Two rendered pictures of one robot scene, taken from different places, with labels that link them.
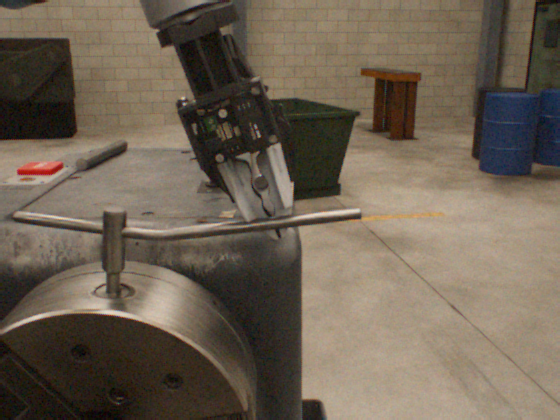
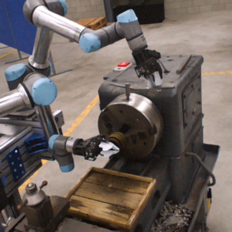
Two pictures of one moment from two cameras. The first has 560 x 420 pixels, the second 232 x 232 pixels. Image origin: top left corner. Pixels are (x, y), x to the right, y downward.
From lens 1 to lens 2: 92 cm
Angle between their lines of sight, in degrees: 31
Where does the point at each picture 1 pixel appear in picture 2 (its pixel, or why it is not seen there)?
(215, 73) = (141, 59)
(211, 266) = (153, 95)
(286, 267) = (171, 97)
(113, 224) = (127, 86)
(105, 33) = not seen: outside the picture
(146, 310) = (132, 104)
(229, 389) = (148, 122)
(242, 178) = (151, 78)
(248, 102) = (146, 65)
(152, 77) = not seen: outside the picture
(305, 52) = not seen: outside the picture
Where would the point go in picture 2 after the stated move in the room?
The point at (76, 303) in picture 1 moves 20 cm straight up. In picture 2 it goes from (120, 101) to (114, 61)
